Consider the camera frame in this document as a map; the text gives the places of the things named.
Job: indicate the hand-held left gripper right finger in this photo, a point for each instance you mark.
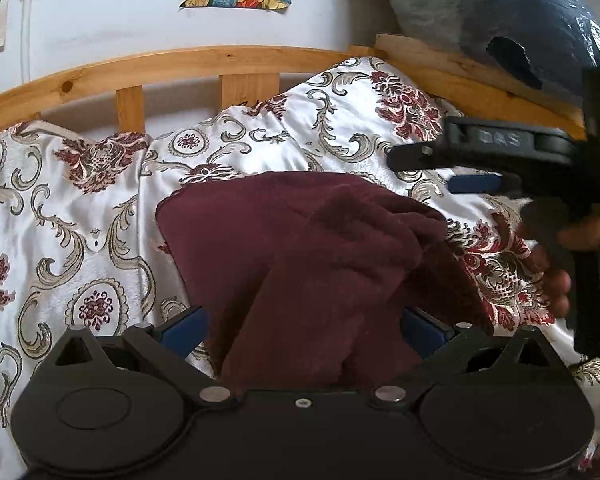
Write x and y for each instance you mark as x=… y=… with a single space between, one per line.
x=425 y=332

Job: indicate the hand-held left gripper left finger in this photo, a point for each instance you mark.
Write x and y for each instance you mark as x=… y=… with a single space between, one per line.
x=182 y=332

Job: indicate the wooden bed frame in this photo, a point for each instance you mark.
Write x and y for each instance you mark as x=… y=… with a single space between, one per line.
x=130 y=67

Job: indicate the white floral satin blanket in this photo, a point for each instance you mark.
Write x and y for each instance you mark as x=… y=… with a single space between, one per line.
x=80 y=220

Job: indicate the white wall pipe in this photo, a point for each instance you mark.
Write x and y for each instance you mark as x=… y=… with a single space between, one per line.
x=28 y=20

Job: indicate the clear plastic bag of clothes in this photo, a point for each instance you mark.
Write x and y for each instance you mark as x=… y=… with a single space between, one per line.
x=505 y=10

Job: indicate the maroon long-sleeve sweater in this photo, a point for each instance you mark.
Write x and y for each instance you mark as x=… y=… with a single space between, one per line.
x=300 y=260

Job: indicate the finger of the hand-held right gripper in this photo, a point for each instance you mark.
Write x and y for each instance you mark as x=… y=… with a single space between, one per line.
x=480 y=183
x=415 y=156

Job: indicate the person's right hand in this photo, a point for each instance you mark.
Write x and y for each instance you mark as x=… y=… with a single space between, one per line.
x=555 y=285

